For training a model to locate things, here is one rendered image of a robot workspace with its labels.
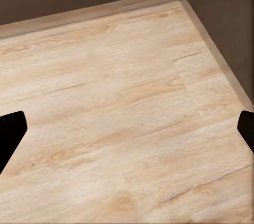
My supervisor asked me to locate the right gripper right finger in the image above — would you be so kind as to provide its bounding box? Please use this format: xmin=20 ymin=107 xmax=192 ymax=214
xmin=237 ymin=110 xmax=254 ymax=153

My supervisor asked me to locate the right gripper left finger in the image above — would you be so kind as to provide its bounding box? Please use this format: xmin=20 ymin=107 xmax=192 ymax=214
xmin=0 ymin=111 xmax=28 ymax=174

